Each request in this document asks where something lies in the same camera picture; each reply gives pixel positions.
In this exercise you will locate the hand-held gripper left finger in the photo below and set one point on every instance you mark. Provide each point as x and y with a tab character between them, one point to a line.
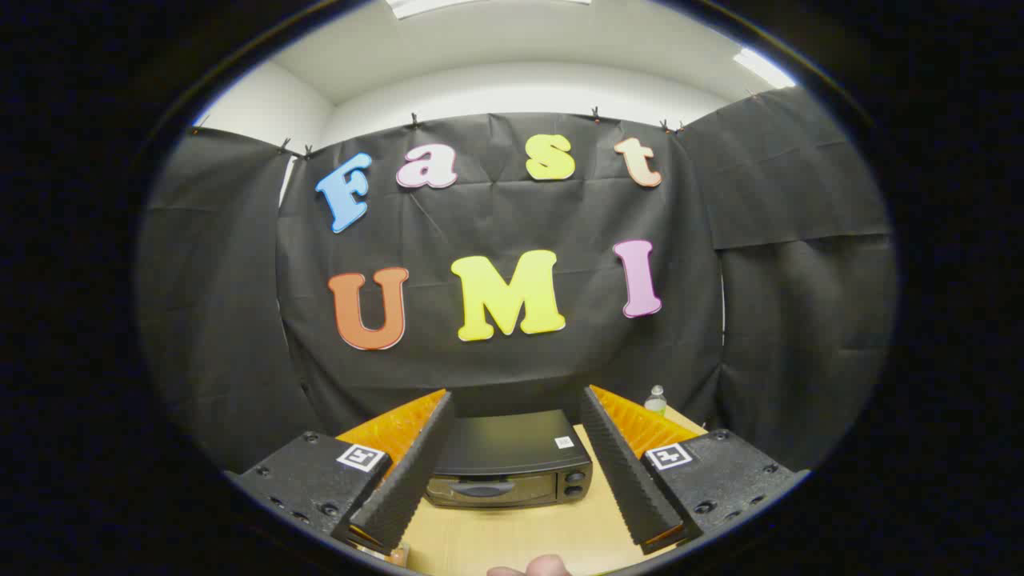
404	484

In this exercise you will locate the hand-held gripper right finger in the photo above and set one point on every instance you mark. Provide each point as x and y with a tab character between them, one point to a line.
620	472

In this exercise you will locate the black toaster oven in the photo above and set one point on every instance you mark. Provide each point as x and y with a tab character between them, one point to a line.
512	448

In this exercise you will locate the small clear plastic bottle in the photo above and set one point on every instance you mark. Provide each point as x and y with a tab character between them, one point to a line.
656	402

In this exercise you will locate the row of black clips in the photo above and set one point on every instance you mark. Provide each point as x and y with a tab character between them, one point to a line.
414	121

